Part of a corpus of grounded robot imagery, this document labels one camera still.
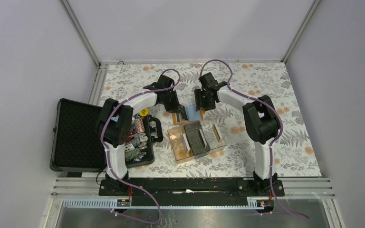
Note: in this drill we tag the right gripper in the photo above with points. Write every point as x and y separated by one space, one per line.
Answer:
199 104

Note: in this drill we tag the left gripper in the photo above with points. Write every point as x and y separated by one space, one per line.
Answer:
176 107

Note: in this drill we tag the tan leather card holder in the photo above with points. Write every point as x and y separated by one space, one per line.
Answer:
194 115

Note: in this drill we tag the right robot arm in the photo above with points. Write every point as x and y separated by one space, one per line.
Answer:
261 121

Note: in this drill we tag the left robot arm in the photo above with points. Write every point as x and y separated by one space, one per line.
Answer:
115 120

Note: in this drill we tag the amber transparent card box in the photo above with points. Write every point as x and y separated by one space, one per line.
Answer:
175 136

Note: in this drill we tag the smoky black card box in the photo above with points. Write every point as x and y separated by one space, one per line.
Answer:
192 134

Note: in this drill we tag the white card stack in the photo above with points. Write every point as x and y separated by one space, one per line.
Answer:
186 145

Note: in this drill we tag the black card stack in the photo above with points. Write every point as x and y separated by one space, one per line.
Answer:
202 138

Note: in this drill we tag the clear transparent card box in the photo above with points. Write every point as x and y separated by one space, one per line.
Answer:
212 135

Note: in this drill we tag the floral table mat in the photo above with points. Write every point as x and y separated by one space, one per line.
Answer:
294 155

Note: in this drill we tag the yellow big blind button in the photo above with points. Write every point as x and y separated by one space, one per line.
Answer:
144 112

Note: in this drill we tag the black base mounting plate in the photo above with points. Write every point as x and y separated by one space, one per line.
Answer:
222 192

